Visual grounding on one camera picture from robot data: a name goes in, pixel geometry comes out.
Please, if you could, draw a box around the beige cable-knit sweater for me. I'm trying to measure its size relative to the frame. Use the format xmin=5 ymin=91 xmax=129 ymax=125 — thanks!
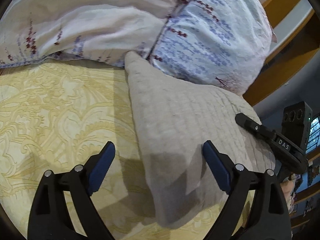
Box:
xmin=125 ymin=51 xmax=276 ymax=229

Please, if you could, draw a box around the person's right hand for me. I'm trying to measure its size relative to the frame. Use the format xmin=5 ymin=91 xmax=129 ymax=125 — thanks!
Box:
xmin=280 ymin=180 xmax=295 ymax=209

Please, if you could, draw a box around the floral white pillow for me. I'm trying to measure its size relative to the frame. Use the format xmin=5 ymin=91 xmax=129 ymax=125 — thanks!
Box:
xmin=1 ymin=0 xmax=275 ymax=95

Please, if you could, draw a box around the yellow orange patterned bedsheet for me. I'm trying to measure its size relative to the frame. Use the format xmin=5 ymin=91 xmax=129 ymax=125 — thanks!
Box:
xmin=0 ymin=60 xmax=253 ymax=240

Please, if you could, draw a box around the wooden bed headboard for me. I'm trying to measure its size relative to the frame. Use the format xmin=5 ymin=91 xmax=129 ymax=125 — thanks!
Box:
xmin=244 ymin=0 xmax=319 ymax=107

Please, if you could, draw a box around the black camera box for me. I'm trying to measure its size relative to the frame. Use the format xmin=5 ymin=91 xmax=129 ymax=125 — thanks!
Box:
xmin=281 ymin=101 xmax=313 ymax=154

